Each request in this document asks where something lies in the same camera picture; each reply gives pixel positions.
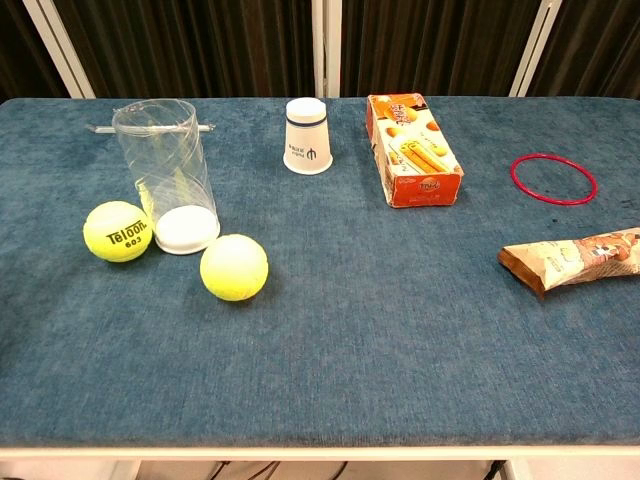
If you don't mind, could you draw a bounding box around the yellow tennis ball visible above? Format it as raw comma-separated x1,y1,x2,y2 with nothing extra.
82,200,153,264
199,233,270,302

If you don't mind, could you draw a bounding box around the white paper cup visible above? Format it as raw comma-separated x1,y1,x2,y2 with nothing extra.
282,97,335,176

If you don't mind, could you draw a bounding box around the transparent plastic cup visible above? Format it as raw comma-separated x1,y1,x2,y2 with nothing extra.
111,98,222,256

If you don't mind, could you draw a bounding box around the blue velvet table cloth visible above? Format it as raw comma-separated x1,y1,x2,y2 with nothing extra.
0,96,640,449

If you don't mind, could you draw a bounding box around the orange biscuit box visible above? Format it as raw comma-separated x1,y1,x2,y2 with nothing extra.
366,93,465,210

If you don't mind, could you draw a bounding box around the dark pleated curtain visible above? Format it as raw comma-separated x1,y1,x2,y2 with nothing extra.
0,0,71,101
44,0,315,99
529,0,640,101
339,0,544,98

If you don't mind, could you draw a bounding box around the brown snack bag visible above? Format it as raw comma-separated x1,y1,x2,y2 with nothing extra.
497,227,640,300

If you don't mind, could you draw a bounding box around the white frame post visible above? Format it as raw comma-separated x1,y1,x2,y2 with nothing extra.
310,0,343,98
509,0,564,98
22,0,96,99

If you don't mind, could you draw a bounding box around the red plastic ring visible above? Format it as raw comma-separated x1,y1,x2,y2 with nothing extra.
509,153,599,206

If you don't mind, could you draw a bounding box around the white table frame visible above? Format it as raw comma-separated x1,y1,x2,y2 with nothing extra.
0,444,640,480

